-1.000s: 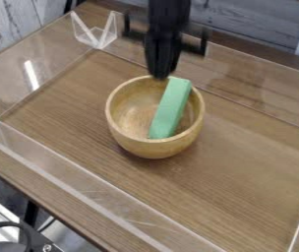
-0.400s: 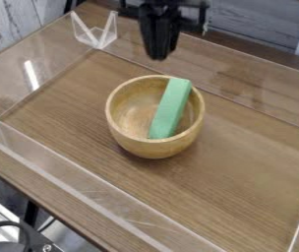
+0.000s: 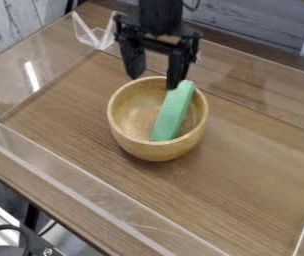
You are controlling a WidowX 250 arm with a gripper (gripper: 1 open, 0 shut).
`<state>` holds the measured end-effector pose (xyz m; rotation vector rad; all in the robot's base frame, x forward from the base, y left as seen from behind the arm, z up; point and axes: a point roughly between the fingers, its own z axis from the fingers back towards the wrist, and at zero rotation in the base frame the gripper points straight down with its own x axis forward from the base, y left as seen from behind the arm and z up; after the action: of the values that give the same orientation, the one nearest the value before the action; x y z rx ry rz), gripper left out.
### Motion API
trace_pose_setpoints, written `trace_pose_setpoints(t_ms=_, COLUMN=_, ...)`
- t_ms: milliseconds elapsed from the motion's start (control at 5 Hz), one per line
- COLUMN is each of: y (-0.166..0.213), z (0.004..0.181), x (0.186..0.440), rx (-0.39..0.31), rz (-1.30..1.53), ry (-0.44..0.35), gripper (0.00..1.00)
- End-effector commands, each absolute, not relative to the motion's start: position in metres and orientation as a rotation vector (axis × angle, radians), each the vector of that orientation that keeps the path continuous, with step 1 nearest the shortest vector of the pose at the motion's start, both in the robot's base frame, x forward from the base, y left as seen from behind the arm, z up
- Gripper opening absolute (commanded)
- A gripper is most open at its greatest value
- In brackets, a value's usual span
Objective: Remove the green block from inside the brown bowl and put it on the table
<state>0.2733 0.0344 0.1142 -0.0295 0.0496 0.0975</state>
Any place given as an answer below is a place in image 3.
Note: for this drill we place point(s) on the green rectangular block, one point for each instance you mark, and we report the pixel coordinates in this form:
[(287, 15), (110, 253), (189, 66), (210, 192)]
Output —
[(172, 112)]

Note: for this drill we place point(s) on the black metal bracket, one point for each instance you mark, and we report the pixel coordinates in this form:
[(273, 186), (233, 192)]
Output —
[(36, 244)]

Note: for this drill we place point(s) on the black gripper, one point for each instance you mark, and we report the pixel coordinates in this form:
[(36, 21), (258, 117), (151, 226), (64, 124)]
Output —
[(162, 34)]

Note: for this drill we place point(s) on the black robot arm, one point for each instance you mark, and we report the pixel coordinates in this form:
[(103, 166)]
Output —
[(164, 7)]

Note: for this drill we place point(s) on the clear acrylic tray barrier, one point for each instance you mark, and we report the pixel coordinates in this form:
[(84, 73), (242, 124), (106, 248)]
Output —
[(226, 200)]

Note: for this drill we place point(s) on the black table leg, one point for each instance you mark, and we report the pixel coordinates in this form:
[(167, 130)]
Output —
[(32, 217)]

